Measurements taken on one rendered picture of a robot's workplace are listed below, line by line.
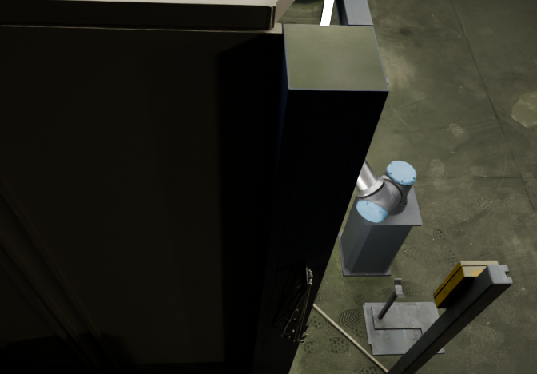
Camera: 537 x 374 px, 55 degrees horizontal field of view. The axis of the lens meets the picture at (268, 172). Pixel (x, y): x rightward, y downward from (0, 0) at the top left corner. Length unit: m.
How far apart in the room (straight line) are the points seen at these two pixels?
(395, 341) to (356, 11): 1.57
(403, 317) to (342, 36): 1.58
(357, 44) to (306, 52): 0.10
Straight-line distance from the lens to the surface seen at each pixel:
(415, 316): 2.39
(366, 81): 0.94
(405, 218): 2.80
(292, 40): 0.99
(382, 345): 2.31
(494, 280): 1.57
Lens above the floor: 2.92
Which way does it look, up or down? 54 degrees down
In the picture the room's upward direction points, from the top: 6 degrees clockwise
